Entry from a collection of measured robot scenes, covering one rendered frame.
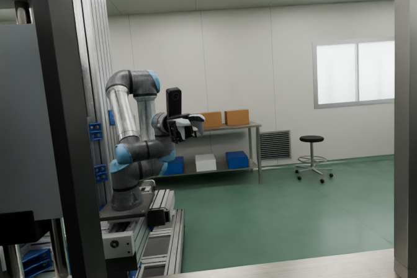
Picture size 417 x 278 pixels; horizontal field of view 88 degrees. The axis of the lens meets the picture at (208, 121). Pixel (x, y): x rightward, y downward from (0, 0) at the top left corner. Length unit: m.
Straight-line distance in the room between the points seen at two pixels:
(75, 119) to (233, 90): 3.54
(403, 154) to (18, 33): 0.62
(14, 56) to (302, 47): 4.12
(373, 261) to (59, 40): 0.71
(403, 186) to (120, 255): 0.96
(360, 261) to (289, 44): 3.76
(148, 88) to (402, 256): 0.99
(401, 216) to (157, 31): 3.76
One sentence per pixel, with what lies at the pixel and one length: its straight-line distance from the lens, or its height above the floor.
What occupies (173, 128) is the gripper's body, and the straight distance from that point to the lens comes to 0.67.
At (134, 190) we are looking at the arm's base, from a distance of 1.12.
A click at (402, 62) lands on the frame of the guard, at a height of 1.33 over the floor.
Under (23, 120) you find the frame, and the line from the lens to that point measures 0.32.
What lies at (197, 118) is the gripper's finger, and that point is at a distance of 0.61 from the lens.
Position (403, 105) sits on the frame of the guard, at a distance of 0.54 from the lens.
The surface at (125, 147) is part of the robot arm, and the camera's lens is 0.81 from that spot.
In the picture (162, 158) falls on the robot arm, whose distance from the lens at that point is 0.85.
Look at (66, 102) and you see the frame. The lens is 0.30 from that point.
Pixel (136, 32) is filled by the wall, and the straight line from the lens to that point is 4.01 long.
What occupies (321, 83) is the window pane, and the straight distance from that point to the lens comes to 4.38.
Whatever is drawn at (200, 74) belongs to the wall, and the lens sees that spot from 3.74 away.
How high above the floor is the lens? 1.28
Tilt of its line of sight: 5 degrees down
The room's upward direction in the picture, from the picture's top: 4 degrees counter-clockwise
